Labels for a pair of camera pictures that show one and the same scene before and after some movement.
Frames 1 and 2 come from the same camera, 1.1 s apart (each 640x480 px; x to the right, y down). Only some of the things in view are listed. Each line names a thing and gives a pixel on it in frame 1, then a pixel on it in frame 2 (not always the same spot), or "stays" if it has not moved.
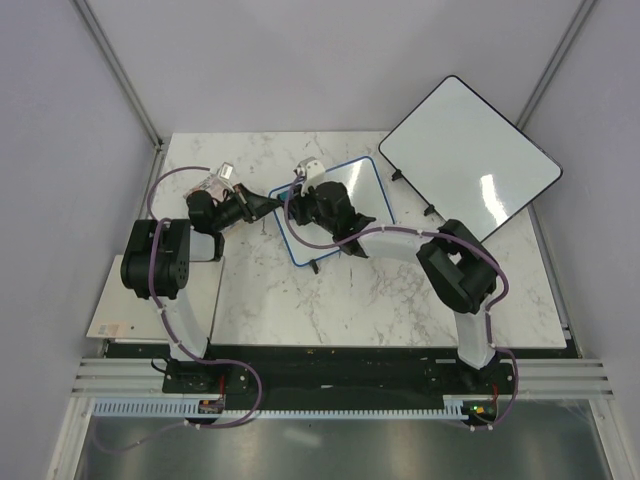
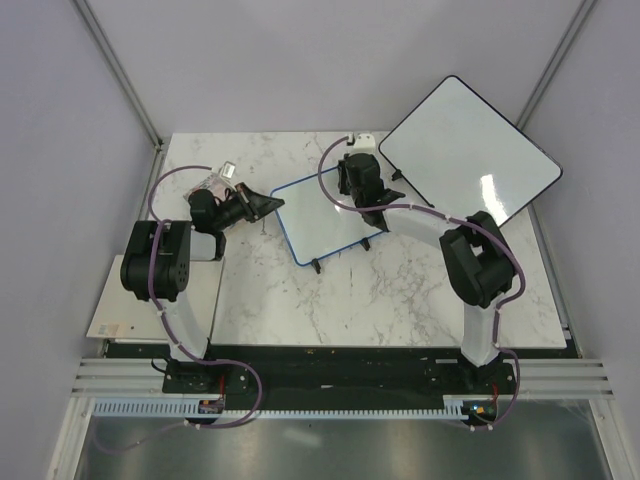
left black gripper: (253, 206) stays
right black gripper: (297, 206) -> (344, 187)
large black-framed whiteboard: (466, 161) stays
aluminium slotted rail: (571, 378) stays
